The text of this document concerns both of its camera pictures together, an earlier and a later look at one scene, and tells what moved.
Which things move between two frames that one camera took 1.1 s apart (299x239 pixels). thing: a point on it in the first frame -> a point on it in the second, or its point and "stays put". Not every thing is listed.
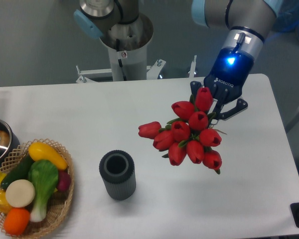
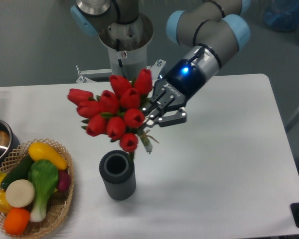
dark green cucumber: x=19 y=172 stays put
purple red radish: x=64 y=180 stays put
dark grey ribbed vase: x=117 y=169 stays put
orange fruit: x=16 y=221 stays put
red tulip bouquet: x=188 y=134 -> x=117 y=113
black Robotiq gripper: x=232 y=66 -> x=182 y=80
